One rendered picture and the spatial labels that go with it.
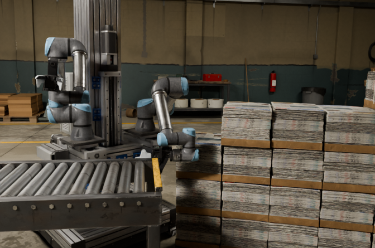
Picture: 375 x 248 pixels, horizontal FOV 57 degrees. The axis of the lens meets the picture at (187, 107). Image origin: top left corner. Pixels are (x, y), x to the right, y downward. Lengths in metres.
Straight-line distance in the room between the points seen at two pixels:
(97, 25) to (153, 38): 6.19
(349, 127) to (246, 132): 0.56
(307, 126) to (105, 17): 1.53
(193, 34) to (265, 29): 1.87
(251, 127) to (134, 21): 6.91
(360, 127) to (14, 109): 7.02
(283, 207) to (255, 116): 0.58
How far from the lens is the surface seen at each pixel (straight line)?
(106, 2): 2.56
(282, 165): 2.12
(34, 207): 1.45
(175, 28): 8.72
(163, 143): 1.92
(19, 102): 8.04
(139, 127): 2.53
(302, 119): 2.07
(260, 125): 2.04
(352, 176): 2.19
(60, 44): 2.25
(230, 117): 2.04
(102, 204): 1.40
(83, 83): 2.07
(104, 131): 2.48
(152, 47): 8.65
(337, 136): 2.11
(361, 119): 2.13
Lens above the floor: 1.32
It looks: 7 degrees down
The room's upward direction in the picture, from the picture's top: 1 degrees clockwise
